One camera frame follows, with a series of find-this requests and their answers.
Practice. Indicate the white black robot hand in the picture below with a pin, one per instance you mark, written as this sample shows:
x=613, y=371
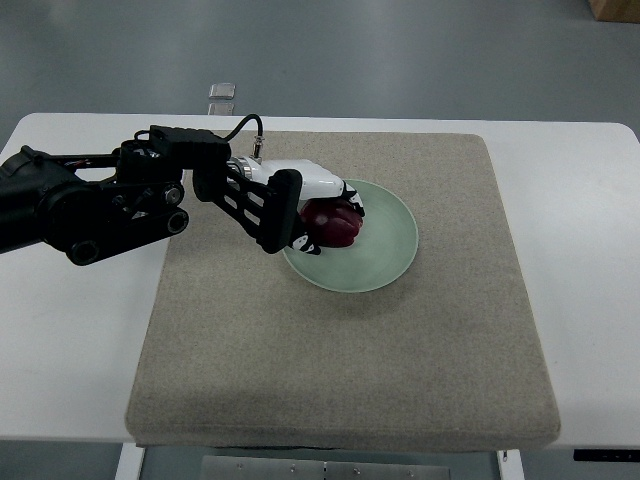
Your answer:
x=317, y=183

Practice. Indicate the red apple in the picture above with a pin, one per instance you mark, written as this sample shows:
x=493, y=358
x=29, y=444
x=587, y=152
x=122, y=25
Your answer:
x=331, y=223

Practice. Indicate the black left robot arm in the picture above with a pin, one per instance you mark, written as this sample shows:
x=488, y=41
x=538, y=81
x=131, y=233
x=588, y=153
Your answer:
x=93, y=207

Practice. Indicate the light green plate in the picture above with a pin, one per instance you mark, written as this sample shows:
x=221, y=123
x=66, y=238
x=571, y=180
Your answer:
x=383, y=250

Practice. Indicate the clear floor socket cover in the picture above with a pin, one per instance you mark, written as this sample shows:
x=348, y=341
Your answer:
x=222, y=91

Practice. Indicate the beige fabric cushion mat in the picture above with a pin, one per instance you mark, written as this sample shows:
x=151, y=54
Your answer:
x=241, y=351

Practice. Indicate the white table leg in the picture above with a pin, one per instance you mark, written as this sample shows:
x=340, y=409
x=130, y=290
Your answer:
x=130, y=462

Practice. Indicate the black table control panel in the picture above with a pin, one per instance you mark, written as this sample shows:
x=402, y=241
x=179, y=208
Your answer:
x=606, y=455

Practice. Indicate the metal table base plate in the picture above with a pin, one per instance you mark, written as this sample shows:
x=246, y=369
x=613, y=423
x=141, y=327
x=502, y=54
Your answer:
x=228, y=467

